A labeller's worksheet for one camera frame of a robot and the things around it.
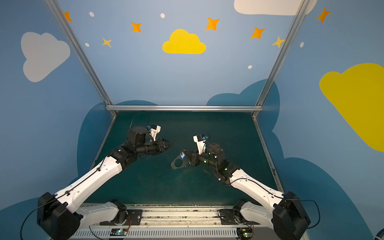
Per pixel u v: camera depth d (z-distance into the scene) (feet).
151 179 2.91
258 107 3.78
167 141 2.35
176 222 2.42
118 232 2.32
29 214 1.20
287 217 1.32
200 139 2.22
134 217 2.46
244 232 2.35
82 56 2.83
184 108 4.19
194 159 2.19
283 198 1.41
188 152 2.45
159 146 2.13
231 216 2.51
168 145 2.41
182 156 2.51
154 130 2.30
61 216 1.22
